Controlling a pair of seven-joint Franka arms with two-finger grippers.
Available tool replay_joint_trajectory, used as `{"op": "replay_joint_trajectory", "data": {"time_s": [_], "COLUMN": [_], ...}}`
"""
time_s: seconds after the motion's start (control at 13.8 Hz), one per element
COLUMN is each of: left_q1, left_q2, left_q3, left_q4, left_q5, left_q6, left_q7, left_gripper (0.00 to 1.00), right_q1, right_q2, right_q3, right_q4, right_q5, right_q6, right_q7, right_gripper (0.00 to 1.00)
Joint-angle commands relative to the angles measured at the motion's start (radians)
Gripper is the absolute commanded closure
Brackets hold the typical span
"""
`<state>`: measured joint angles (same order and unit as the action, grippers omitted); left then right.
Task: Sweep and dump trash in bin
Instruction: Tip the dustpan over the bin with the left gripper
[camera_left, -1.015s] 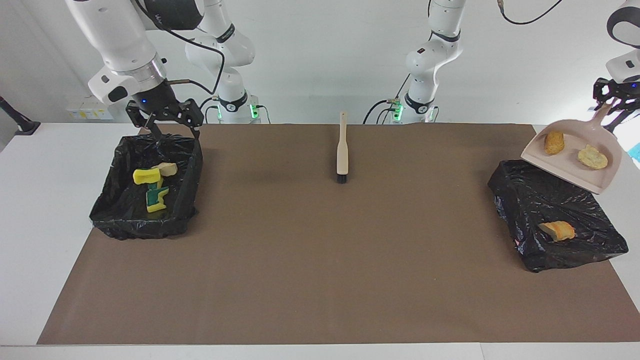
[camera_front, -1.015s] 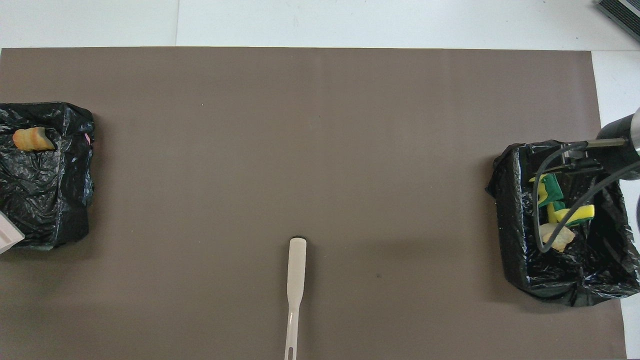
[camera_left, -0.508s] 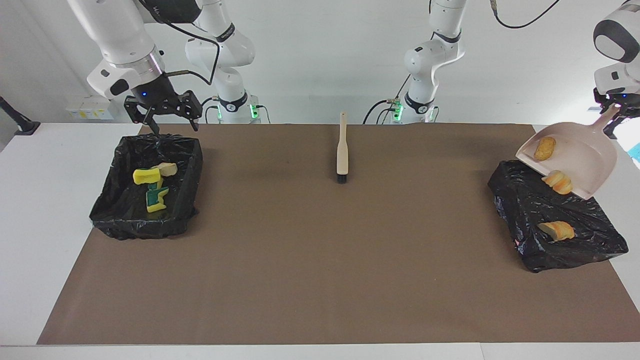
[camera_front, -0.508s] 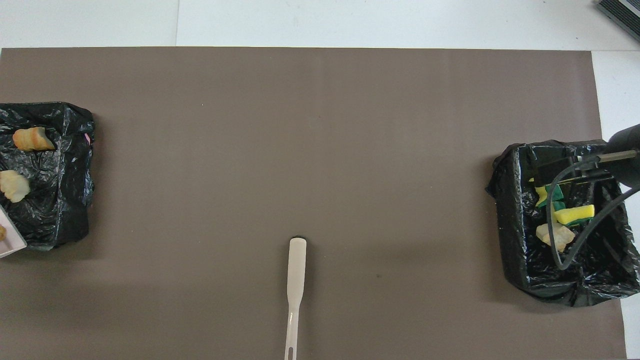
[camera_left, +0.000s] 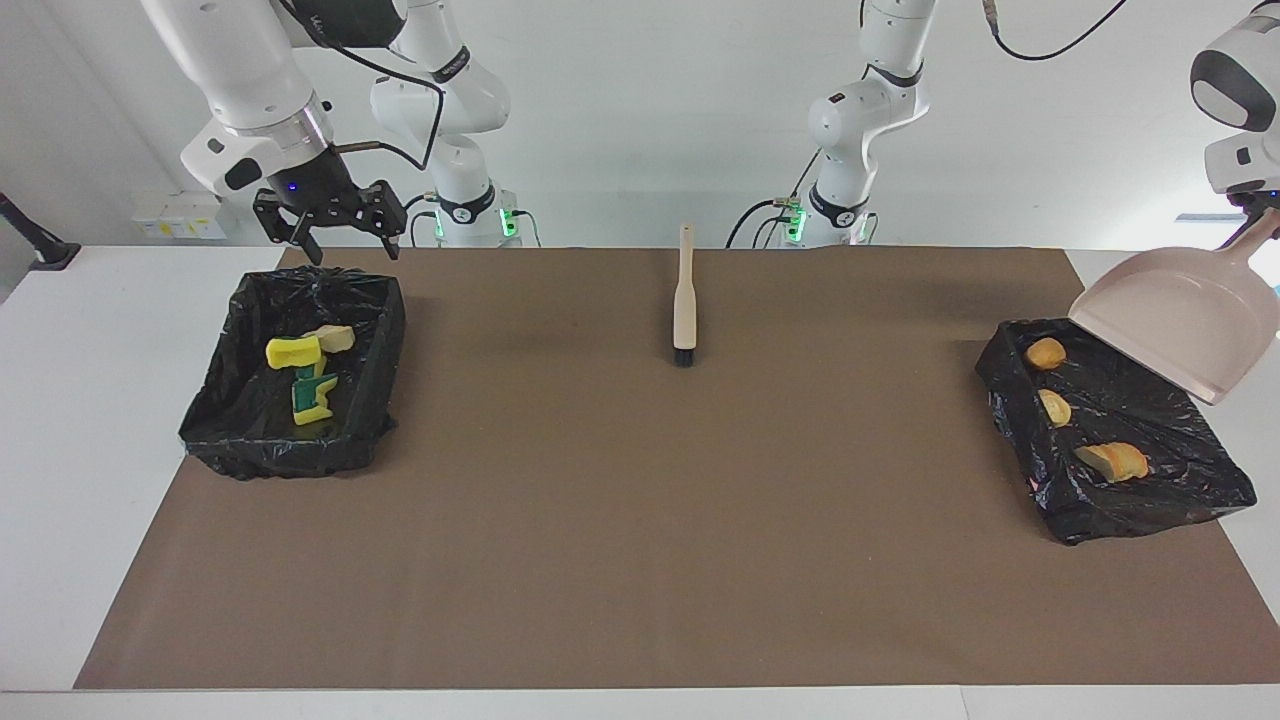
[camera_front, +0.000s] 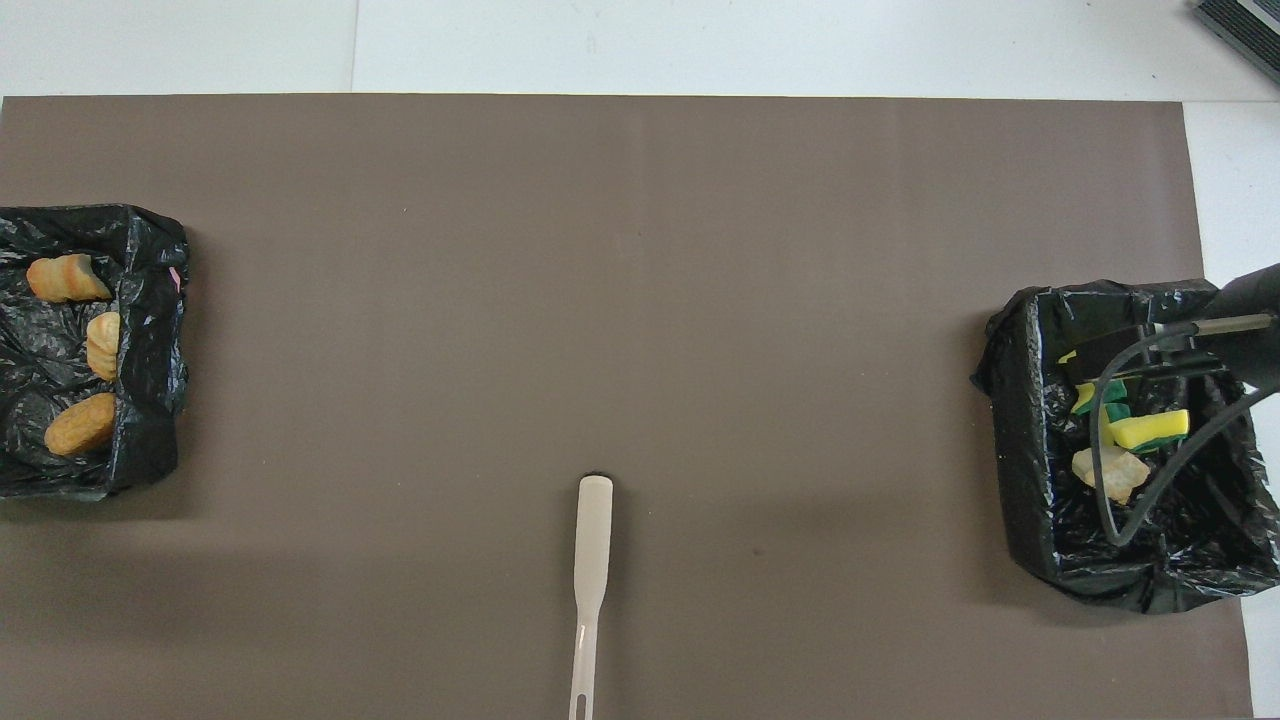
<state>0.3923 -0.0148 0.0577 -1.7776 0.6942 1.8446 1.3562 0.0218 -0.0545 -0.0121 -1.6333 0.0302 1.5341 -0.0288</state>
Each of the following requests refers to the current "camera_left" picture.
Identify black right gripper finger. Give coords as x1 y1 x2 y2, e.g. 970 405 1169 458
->
252 195 324 268
345 180 407 262

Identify beige plastic dustpan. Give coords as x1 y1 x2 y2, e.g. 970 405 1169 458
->
1067 207 1280 407

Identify beige hand brush black bristles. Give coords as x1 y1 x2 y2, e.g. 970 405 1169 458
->
672 223 699 368

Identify bin with black plastic liner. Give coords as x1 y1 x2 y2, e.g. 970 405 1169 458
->
975 317 1258 546
178 265 407 481

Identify brown table mat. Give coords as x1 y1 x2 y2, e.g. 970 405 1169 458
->
75 247 1280 691

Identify black base cable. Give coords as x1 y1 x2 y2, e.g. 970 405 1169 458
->
390 194 442 249
726 150 826 249

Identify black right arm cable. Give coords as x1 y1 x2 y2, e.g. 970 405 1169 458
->
275 0 447 173

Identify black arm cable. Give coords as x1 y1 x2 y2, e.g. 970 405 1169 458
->
275 0 447 173
983 0 1131 63

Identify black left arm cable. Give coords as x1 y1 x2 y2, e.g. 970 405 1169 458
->
983 0 1131 63

